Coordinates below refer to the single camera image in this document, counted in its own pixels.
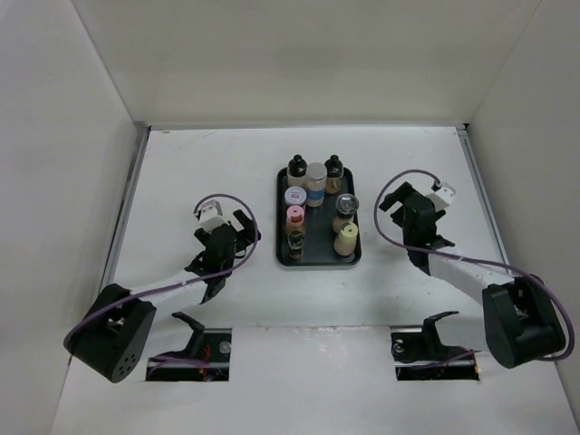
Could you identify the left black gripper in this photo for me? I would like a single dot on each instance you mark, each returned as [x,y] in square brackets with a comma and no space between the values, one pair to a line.
[245,234]

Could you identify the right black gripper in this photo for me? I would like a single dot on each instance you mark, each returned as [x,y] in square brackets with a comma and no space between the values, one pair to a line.
[405,190]

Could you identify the pink-lid spice bottle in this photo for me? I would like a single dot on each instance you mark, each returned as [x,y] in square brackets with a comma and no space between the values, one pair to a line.
[295,220]

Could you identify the small dark pepper jar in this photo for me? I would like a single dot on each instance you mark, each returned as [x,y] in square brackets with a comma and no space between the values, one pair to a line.
[296,241]

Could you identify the grey-lid grinder bottle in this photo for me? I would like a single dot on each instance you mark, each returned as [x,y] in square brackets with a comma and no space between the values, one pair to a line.
[346,207]

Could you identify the white-lid red-label spice jar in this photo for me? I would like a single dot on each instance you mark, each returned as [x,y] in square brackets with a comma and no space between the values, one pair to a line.
[295,196]

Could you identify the black-cap bottle brown spice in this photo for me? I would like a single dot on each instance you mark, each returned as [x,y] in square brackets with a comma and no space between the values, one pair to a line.
[334,175]

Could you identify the yellow-lid spice bottle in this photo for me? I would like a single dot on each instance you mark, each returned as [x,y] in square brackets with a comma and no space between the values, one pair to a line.
[346,239]

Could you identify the black-cap bottle white powder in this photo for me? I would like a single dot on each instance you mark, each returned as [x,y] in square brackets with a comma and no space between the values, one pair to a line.
[296,171]

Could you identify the silver-lid jar white beads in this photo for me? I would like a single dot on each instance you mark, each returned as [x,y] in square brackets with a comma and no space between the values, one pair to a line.
[316,174]

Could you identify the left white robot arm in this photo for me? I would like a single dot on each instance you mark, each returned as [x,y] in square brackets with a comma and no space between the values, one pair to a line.
[112,336]

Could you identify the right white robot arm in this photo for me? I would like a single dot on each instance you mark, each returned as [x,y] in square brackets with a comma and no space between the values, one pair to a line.
[523,321]

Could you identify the black rectangular tray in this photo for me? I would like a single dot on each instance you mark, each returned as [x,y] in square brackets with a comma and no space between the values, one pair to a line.
[318,248]

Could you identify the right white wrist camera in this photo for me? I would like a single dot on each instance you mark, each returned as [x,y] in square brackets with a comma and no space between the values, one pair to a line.
[442,195]

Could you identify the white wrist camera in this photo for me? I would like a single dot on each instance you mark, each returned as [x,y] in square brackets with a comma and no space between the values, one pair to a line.
[442,195]
[210,216]

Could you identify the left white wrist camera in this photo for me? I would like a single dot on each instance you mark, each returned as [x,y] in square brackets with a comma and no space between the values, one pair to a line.
[210,216]

